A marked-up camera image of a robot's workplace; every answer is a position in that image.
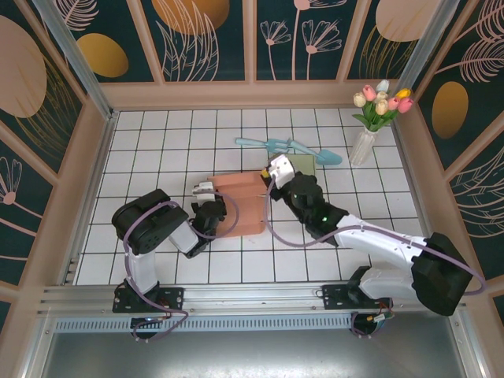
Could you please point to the light green cloth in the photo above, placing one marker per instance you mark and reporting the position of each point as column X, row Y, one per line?
column 305, row 163

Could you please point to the salmon pink cloth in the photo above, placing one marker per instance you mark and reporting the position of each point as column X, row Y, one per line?
column 246, row 204

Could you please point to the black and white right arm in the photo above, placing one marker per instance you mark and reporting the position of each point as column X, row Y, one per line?
column 441, row 275

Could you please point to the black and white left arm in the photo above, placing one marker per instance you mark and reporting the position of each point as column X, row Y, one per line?
column 149, row 220

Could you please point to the light blue garden fork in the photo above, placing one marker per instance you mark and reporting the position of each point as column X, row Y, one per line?
column 256, row 142

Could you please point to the light blue garden trowel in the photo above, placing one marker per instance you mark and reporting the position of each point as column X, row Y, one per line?
column 330, row 158

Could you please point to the white ribbed ceramic vase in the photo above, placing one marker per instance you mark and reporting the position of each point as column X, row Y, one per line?
column 362, row 147

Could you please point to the artificial tulip bouquet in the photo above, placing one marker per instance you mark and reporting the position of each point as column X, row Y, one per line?
column 380, row 106

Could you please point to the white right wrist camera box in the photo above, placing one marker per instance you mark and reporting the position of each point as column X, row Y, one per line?
column 282, row 168

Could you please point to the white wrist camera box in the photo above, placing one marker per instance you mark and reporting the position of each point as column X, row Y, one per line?
column 282, row 168
column 204, row 188

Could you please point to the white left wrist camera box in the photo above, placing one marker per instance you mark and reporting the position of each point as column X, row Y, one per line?
column 204, row 188

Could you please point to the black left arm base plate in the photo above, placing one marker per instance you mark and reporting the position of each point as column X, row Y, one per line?
column 173, row 299

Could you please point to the long aluminium mounting rail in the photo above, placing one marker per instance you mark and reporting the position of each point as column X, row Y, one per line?
column 252, row 299

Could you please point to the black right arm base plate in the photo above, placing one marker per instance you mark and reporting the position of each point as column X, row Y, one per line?
column 334, row 297

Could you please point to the aluminium table side rail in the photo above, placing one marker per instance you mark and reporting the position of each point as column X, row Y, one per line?
column 92, row 193

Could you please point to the aluminium corner post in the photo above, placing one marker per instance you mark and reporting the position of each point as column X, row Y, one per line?
column 75, row 55
column 427, row 43

